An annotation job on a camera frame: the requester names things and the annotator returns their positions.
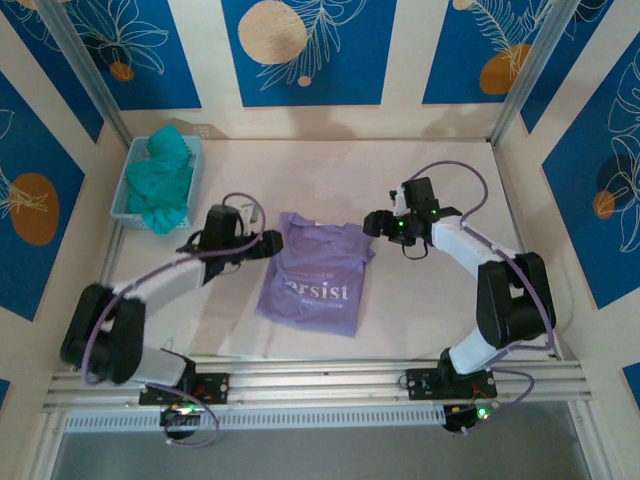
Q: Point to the purple t-shirt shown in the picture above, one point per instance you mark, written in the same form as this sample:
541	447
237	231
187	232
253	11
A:
310	310

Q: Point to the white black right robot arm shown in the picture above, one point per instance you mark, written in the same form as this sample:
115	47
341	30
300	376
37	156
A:
465	250

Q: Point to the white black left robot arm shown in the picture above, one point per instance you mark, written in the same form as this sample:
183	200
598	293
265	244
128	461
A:
165	280

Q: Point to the teal cloth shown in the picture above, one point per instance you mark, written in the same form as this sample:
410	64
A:
160	180

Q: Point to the light blue plastic basket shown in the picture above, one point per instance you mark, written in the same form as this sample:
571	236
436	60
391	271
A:
120	205

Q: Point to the black control board green light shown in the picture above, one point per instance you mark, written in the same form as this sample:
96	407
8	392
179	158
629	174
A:
465	417
180	422

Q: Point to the perforated grey metal bracket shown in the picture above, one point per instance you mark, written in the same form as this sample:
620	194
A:
206	130

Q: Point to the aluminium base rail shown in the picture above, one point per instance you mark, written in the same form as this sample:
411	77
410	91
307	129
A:
310	387

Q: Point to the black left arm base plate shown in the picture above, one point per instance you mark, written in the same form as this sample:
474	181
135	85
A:
215	387

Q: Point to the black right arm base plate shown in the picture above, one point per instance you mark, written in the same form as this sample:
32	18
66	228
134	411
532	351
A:
422	384

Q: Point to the aluminium frame post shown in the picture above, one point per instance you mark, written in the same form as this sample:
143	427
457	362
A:
535	65
85	65

